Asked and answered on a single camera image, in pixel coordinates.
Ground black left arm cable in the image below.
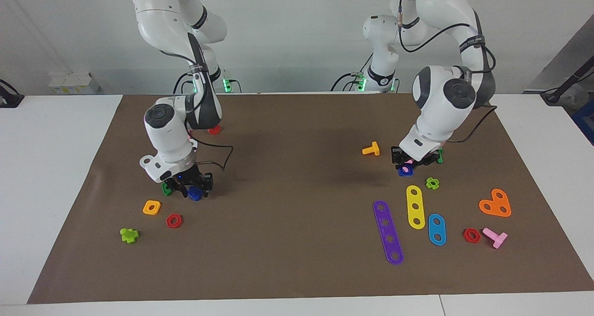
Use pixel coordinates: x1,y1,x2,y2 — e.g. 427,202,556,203
397,10,498,143

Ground blue two-hole strip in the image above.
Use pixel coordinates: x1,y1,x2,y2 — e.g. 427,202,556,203
428,213,447,246

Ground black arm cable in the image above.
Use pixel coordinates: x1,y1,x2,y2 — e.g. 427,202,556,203
160,49,234,173
397,10,498,143

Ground orange heart-shaped plate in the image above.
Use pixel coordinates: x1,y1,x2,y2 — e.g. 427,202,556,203
478,188,512,218

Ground brown table mat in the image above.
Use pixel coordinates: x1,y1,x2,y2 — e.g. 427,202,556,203
27,92,594,305

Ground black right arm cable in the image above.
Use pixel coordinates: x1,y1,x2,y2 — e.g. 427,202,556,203
160,49,234,173

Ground black clamp mount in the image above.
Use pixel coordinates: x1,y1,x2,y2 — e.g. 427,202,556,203
0,79,25,109

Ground pink plastic screw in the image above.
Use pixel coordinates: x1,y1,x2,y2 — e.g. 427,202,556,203
482,227,508,249

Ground yellow three-hole strip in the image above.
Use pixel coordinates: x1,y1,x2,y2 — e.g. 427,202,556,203
406,185,426,230

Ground purple four-hole strip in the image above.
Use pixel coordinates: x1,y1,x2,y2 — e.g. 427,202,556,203
373,200,404,265

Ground black base cable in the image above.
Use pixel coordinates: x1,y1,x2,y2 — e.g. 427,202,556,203
330,71,367,92

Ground blue crate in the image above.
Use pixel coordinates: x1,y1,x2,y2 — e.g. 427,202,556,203
572,98,594,145

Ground black stand leg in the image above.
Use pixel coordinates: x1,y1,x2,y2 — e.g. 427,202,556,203
541,58,594,105

